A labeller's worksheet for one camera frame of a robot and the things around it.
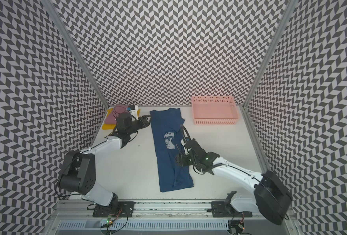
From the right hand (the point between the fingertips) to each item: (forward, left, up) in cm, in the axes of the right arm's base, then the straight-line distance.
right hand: (180, 160), depth 81 cm
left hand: (+24, +18, +10) cm, 32 cm away
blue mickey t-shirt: (+32, +11, -7) cm, 35 cm away
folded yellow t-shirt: (+29, +54, -6) cm, 62 cm away
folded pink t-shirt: (+37, +52, -5) cm, 64 cm away
